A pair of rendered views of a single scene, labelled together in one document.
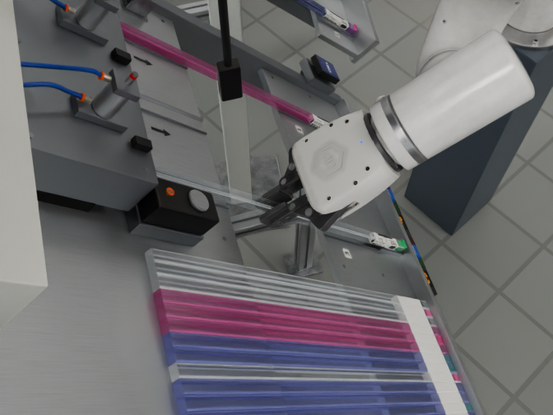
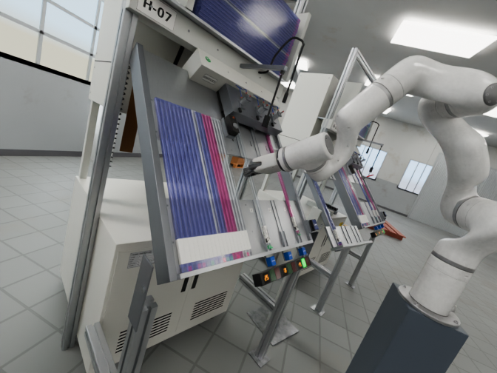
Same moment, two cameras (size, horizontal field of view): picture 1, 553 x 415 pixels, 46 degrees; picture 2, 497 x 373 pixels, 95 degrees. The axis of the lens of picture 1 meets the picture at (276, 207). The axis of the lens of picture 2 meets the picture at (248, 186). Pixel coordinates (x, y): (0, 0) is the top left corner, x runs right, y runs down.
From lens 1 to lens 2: 0.92 m
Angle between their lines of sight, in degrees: 63
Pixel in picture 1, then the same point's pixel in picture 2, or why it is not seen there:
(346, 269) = (245, 206)
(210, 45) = (288, 180)
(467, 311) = not seen: outside the picture
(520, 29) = (413, 297)
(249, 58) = (293, 194)
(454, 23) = not seen: hidden behind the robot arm
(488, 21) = (339, 154)
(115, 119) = (241, 104)
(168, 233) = (225, 125)
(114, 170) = (230, 101)
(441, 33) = not seen: hidden behind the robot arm
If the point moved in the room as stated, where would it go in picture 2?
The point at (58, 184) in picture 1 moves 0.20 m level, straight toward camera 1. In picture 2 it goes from (222, 98) to (188, 80)
